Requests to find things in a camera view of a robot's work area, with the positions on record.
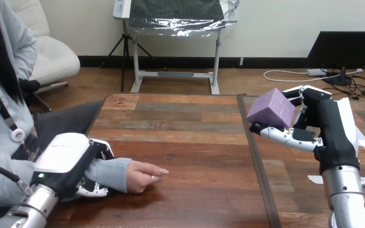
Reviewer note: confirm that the person's hand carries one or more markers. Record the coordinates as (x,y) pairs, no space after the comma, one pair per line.
(142,175)

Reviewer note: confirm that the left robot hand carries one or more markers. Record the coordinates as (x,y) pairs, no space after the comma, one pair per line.
(63,154)

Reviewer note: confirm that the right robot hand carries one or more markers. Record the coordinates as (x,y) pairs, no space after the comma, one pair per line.
(333,132)

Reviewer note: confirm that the purple block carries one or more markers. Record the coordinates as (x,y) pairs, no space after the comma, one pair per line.
(271,108)

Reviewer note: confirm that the dark screen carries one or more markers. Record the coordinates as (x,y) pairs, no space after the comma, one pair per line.
(346,50)

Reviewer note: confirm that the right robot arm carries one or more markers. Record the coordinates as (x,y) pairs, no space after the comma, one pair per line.
(346,198)

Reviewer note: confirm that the white cushioned chair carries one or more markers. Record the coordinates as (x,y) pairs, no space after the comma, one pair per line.
(51,53)

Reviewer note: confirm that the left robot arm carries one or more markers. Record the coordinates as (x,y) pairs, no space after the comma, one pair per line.
(31,207)

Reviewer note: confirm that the person's body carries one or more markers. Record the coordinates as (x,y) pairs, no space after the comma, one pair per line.
(3,104)

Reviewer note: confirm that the black tripod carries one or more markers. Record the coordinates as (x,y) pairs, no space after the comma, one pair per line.
(125,53)

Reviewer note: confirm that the person's forearm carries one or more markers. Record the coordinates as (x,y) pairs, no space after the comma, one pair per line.
(107,172)

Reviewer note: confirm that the foil sheet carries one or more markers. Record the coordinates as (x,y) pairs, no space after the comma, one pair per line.
(179,15)

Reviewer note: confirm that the white desk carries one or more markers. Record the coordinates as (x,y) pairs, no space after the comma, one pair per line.
(173,75)

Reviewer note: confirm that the white power strip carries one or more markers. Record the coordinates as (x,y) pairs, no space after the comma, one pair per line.
(316,72)

